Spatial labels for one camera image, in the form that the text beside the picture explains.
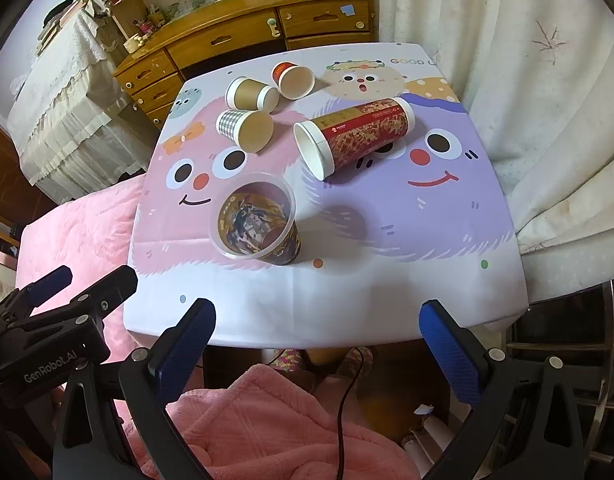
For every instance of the clear plastic cup printed sleeve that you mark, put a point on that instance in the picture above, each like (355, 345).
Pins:
(254, 221)

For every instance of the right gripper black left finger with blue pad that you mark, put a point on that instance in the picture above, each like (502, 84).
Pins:
(90, 442)

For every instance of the cartoon monster tablecloth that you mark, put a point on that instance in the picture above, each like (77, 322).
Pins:
(422, 218)

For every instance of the white floral curtain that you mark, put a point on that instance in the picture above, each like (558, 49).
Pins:
(537, 78)

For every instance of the brown paper cup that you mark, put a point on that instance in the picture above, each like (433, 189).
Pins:
(244, 93)

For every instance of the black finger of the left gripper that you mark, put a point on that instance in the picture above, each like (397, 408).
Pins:
(96, 302)

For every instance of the white lace covered furniture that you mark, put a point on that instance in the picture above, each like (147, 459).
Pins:
(74, 129)

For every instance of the wooden dresser with drawers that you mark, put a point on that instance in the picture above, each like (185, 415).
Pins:
(227, 31)

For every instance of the tall red paper cup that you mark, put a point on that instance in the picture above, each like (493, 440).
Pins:
(332, 141)

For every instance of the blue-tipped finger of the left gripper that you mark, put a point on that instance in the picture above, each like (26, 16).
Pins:
(21, 301)

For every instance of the checkered paper cup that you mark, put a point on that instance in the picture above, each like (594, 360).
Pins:
(250, 130)

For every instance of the pink fuzzy clothing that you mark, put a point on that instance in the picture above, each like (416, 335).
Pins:
(265, 427)

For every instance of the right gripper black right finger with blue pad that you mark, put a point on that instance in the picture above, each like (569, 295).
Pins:
(547, 442)

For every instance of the orange rimmed paper cup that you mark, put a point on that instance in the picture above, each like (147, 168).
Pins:
(294, 81)

